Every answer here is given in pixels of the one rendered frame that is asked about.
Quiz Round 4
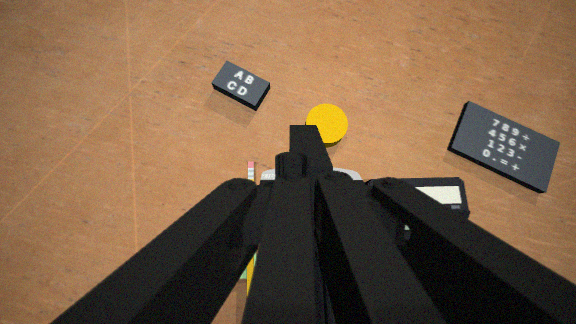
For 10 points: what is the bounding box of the yellow flat cylinder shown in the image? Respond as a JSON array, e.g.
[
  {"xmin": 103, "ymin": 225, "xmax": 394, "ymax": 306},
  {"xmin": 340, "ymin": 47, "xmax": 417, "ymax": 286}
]
[{"xmin": 305, "ymin": 104, "xmax": 348, "ymax": 148}]

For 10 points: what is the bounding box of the black telephone handset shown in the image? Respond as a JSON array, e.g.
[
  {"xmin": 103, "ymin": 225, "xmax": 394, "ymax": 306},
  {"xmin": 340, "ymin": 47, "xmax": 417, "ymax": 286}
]
[{"xmin": 315, "ymin": 251, "xmax": 336, "ymax": 324}]

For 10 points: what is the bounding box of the black desk phone body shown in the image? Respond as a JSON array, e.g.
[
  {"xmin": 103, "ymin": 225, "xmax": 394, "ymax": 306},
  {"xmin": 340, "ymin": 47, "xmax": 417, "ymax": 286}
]
[{"xmin": 312, "ymin": 177, "xmax": 470, "ymax": 324}]

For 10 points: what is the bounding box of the grey pocket calculator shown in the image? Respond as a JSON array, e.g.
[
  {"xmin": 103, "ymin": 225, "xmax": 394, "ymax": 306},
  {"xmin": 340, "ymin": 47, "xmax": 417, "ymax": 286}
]
[{"xmin": 447, "ymin": 101, "xmax": 560, "ymax": 194}]

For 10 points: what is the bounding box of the yellow pencil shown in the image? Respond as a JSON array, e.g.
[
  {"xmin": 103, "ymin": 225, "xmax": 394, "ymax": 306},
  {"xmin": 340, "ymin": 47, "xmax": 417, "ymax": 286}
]
[{"xmin": 247, "ymin": 161, "xmax": 254, "ymax": 295}]

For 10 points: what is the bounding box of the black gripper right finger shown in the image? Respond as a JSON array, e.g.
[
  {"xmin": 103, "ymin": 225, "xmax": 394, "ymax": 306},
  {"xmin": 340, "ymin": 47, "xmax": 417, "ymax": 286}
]
[{"xmin": 303, "ymin": 125, "xmax": 576, "ymax": 324}]

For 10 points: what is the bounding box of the light green sticky note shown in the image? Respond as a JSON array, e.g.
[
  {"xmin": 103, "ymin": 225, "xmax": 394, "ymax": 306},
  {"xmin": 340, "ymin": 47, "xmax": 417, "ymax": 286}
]
[{"xmin": 239, "ymin": 251, "xmax": 257, "ymax": 279}]

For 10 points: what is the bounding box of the dark grey rectangular block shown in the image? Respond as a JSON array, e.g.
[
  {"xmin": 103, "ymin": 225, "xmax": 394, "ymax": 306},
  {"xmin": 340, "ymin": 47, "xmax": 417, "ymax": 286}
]
[{"xmin": 211, "ymin": 60, "xmax": 270, "ymax": 110}]

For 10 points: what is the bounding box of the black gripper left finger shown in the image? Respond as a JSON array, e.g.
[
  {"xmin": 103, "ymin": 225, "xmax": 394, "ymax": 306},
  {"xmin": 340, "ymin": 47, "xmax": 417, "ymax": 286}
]
[{"xmin": 50, "ymin": 125, "xmax": 316, "ymax": 324}]

